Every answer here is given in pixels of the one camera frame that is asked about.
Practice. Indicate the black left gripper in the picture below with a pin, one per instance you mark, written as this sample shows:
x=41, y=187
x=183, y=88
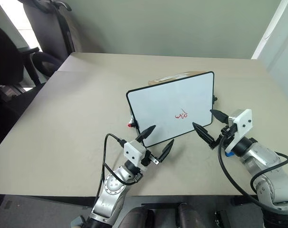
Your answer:
x=147, y=160

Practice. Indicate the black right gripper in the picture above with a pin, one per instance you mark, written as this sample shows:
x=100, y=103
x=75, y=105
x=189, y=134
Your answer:
x=229, y=134

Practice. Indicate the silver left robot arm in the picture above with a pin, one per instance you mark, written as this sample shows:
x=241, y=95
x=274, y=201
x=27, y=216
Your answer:
x=112, y=187

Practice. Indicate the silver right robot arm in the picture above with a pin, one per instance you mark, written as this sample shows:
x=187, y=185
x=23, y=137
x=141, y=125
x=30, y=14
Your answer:
x=267, y=171

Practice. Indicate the black whiteboard stand clip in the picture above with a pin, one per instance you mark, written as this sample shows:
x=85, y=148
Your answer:
x=214, y=99

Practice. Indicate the red and white marker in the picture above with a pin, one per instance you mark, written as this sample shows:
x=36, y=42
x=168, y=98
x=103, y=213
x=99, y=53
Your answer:
x=131, y=124

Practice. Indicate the black-framed whiteboard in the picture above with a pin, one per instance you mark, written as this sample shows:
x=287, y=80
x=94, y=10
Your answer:
x=172, y=107

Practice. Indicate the brown cardboard box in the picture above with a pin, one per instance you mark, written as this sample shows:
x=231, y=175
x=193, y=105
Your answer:
x=172, y=76

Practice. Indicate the grey high-back chair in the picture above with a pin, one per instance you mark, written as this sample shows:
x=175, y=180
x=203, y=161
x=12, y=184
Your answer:
x=49, y=33

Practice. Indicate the black office chair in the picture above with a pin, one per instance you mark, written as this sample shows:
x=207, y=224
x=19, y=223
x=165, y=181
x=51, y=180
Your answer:
x=8, y=78

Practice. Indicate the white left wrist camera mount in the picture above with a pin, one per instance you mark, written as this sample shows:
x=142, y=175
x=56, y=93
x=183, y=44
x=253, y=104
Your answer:
x=134, y=150

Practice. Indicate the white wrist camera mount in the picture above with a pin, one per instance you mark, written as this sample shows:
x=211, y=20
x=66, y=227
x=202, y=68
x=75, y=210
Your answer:
x=134, y=150
x=242, y=124

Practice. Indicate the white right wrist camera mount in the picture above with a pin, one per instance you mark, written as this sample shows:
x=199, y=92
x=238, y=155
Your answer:
x=242, y=124

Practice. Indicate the black table bracket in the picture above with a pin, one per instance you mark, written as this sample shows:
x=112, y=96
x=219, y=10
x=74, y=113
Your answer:
x=241, y=200

